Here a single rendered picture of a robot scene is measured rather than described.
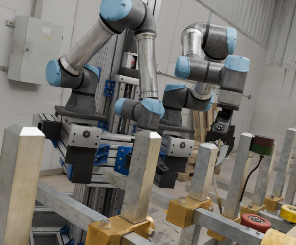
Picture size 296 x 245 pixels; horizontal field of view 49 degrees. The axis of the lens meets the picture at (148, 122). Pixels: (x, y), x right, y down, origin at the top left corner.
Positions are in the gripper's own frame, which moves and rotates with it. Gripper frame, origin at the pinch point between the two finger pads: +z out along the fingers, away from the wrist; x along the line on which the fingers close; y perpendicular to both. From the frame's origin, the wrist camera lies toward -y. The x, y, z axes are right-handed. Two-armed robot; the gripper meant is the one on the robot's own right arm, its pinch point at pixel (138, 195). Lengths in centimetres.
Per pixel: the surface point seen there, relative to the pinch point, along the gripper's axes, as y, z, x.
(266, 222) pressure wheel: -44.9, -8.1, -0.2
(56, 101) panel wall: 235, -4, -134
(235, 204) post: -34.6, -9.1, -2.3
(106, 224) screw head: -34, -15, 54
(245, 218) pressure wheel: -40.1, -8.1, 2.9
